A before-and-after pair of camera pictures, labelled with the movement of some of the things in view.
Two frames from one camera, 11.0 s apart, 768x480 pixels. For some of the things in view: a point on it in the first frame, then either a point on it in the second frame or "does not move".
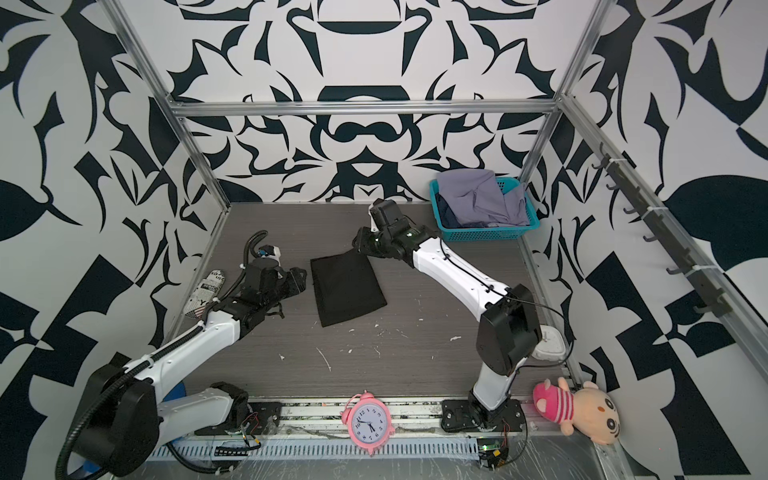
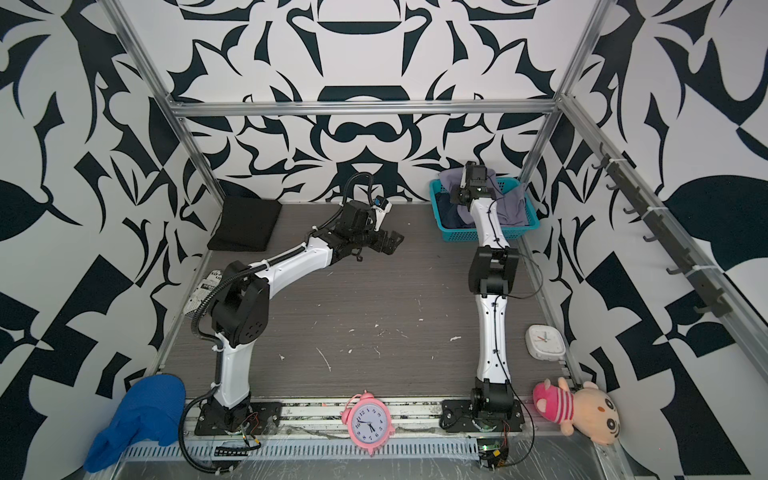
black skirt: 345,287 → 245,225
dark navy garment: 447,216 does not move
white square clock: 552,346 does not move
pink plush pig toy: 588,410 does not move
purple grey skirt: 474,196 does not move
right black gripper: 364,235 → 454,196
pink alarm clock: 369,422 does not move
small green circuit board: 492,452 does not move
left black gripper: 296,281 → 394,242
